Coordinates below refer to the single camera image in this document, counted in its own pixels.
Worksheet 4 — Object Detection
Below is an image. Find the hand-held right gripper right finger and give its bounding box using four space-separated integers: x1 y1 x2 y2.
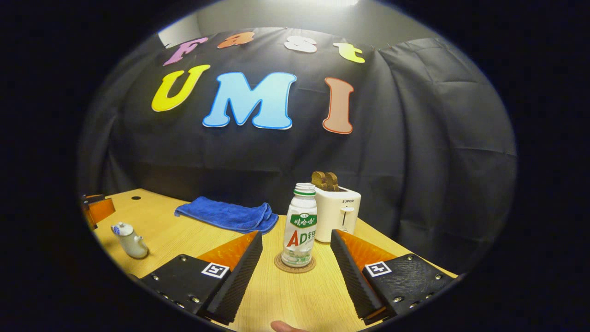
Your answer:
330 229 458 326

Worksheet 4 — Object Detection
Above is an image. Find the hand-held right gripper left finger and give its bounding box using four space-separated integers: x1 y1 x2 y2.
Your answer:
138 230 264 326

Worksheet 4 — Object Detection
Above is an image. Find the white ceramic teacup with spout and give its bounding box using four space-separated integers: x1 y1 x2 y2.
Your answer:
118 228 149 259

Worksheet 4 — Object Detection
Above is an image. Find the round brown coaster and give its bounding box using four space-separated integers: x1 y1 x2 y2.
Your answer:
274 251 317 274

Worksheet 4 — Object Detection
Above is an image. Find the white water bottle green label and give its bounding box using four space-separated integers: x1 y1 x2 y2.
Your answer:
281 183 319 268

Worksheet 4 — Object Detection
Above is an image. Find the cream toaster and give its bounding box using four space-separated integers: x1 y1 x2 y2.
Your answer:
315 186 362 243

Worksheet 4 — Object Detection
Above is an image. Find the blue towel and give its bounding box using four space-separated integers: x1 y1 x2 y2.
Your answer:
174 196 279 235

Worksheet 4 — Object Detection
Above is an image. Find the black backdrop cloth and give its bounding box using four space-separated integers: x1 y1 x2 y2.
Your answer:
77 28 518 273

